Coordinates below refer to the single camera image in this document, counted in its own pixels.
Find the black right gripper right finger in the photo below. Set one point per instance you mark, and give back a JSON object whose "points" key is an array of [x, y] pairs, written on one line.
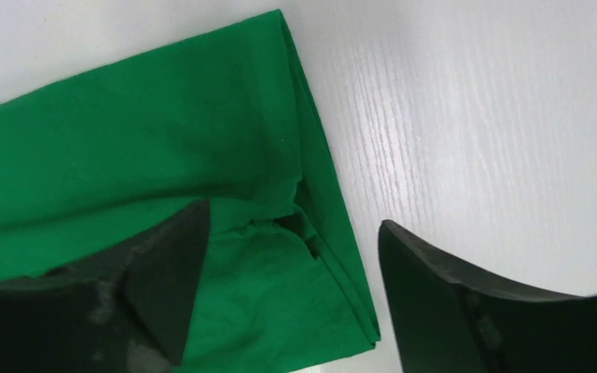
{"points": [[449, 315]]}

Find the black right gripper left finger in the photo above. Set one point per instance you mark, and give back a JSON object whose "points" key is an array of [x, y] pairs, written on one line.
{"points": [[126, 308]]}

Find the green t shirt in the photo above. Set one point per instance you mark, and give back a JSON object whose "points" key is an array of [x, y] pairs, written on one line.
{"points": [[227, 116]]}

